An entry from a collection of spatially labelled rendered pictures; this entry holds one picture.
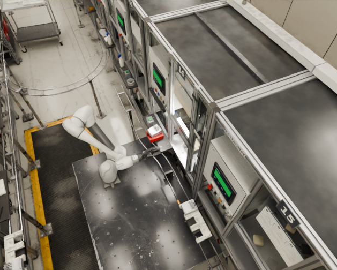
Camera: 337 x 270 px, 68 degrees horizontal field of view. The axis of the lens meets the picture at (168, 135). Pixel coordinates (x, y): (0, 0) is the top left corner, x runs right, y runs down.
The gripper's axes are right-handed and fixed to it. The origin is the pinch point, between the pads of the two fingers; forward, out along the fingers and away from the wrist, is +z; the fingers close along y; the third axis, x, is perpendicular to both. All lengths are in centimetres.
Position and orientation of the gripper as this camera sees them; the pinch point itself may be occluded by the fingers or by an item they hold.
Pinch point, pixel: (157, 150)
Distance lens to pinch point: 241.8
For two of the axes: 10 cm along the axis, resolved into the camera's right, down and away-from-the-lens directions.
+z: 9.1, -3.3, 2.5
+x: -4.1, -7.3, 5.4
